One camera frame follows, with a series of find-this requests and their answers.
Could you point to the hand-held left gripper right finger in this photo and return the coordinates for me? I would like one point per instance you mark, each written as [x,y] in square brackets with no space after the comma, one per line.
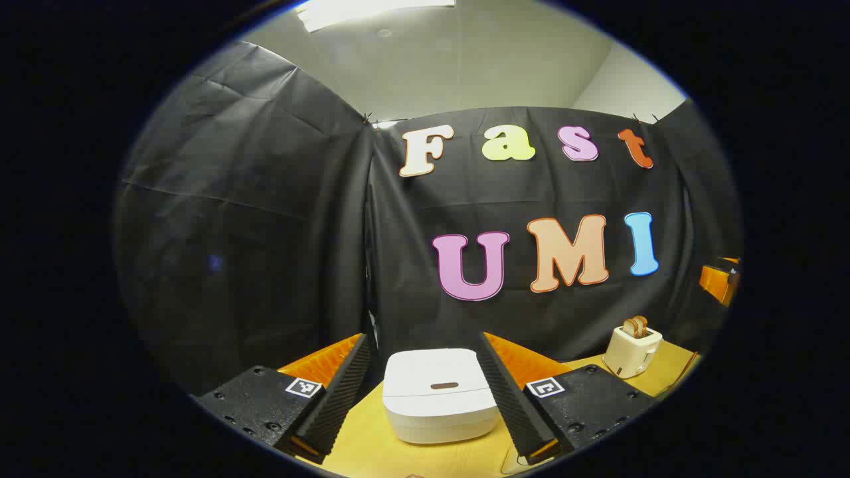
[508,398]

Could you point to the black backdrop cloth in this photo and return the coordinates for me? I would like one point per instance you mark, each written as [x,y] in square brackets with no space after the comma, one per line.
[265,232]

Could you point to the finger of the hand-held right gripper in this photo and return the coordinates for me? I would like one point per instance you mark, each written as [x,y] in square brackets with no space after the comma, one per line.
[716,282]

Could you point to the ceiling light panel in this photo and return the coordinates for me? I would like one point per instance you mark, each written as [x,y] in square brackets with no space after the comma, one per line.
[372,10]

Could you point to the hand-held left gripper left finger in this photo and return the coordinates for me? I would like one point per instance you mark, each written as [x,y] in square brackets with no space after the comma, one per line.
[342,398]

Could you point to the white rice cooker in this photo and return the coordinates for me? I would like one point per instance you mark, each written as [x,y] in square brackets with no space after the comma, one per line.
[438,398]

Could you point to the brown toast slice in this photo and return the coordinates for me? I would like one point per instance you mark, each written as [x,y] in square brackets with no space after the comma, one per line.
[631,329]
[641,324]

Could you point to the white toaster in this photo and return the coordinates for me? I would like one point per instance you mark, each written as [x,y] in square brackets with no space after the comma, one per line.
[631,355]

